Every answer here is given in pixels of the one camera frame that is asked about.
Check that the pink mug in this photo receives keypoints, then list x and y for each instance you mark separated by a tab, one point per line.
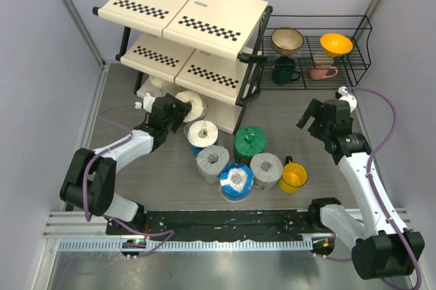
323	67

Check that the beige brown bowl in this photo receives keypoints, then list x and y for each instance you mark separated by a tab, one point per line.
286	41

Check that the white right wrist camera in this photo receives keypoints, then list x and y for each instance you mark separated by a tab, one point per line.
344	95

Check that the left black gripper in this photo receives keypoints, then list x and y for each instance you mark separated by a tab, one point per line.
180	110

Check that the cream checkered three-tier shelf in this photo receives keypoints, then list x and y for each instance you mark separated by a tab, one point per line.
211	47

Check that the white slotted cable duct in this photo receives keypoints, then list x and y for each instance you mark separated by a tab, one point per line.
125	244

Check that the grey paper towel roll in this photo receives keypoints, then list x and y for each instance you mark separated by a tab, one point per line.
211	161
267	169

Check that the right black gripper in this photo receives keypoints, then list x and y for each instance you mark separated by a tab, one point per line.
315	109

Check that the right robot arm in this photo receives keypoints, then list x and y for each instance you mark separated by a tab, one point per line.
381	244

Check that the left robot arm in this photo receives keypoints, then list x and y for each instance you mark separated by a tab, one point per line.
89	183

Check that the black wire rack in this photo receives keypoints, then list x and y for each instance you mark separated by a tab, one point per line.
352	66

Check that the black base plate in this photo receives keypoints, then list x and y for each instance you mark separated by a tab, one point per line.
232	225

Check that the dark green mug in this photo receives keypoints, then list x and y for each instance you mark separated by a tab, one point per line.
284	71

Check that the yellow orange bowl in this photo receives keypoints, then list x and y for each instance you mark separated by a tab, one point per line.
336	45

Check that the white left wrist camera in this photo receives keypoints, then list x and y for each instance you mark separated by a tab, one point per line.
147	103

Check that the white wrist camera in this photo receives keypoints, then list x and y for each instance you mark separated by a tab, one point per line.
147	103
344	95

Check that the yellow enamel mug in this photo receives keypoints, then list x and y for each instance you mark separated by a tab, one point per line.
294	176

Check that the cream paper towel roll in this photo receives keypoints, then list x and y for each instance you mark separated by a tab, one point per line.
198	105
159	87

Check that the green paper towel roll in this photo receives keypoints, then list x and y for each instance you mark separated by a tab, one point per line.
248	142

